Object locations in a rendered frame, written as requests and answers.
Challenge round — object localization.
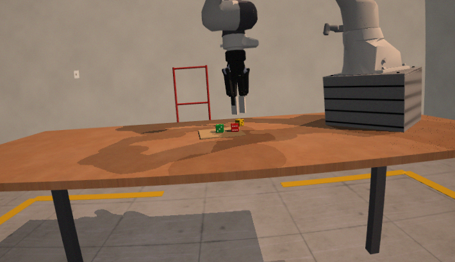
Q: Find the red die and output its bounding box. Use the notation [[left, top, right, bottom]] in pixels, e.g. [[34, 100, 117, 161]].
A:
[[231, 123, 239, 132]]

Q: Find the green die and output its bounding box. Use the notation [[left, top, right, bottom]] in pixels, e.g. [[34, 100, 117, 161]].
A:
[[216, 124, 224, 133]]

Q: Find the yellow die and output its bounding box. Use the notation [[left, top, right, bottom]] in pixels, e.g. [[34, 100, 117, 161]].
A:
[[235, 119, 244, 126]]

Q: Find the tan mat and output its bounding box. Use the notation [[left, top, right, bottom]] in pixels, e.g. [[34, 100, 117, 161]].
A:
[[199, 127, 245, 140]]

